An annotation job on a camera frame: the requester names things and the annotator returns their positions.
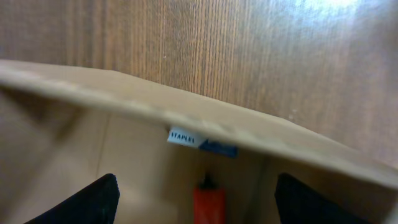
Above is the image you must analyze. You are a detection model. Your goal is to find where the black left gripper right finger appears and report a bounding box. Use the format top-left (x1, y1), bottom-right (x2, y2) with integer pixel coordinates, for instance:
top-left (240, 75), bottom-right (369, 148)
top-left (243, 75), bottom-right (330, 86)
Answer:
top-left (274, 173), bottom-right (369, 224)

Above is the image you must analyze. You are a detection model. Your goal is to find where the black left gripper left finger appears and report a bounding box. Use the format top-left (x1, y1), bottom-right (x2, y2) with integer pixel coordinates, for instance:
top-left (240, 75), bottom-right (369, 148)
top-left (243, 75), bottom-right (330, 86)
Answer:
top-left (26, 174), bottom-right (120, 224)

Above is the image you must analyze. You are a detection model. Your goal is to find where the brown cardboard box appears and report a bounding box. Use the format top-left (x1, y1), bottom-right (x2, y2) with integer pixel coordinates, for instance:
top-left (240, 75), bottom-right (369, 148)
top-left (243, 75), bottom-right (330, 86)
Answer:
top-left (1, 60), bottom-right (397, 223)

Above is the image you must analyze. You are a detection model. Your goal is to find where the red stapler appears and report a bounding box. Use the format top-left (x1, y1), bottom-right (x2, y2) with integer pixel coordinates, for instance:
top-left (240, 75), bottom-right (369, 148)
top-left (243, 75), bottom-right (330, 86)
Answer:
top-left (193, 172), bottom-right (226, 224)

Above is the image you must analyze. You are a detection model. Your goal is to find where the white blue staples box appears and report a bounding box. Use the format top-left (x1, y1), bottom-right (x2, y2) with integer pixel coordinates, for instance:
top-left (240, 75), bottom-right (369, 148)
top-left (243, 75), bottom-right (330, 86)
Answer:
top-left (167, 126), bottom-right (238, 158)

